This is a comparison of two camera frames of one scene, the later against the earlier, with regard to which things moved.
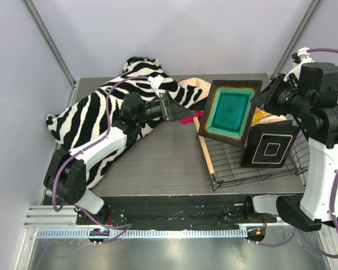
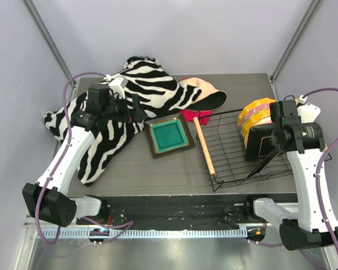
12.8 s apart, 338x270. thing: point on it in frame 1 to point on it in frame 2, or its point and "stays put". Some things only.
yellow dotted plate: (259, 114) to (253, 105)
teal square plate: (228, 109) to (168, 135)
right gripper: (269, 91) to (274, 152)
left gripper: (167, 107) to (134, 107)
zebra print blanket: (95, 111) stays put
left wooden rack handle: (204, 147) stays put
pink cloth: (199, 114) stays put
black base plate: (174, 211) stays put
